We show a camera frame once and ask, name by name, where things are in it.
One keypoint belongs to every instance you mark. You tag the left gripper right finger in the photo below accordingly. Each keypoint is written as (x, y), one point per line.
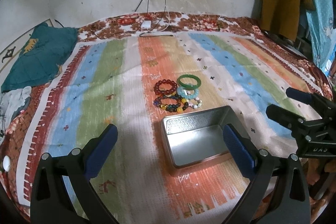
(290, 199)

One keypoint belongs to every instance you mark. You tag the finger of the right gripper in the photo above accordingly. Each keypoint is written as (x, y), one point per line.
(299, 94)
(285, 118)

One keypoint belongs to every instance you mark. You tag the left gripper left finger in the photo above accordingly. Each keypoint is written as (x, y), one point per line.
(50, 201)

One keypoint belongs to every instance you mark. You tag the green jade bangle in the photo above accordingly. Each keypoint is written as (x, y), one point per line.
(189, 82)

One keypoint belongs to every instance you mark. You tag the floral brown bed sheet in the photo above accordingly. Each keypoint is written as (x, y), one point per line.
(120, 27)

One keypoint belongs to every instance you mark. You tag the silver metal tin box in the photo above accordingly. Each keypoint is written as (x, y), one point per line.
(194, 141)

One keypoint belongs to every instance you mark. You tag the white grey crumpled cloth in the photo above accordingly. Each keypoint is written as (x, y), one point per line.
(12, 103)

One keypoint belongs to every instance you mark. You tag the striped colourful cloth mat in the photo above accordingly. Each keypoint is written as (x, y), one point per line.
(112, 82)

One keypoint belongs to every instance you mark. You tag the teal quilted blanket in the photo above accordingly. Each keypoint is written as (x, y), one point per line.
(41, 57)

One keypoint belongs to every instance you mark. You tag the white charger adapter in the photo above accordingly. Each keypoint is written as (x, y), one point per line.
(146, 24)

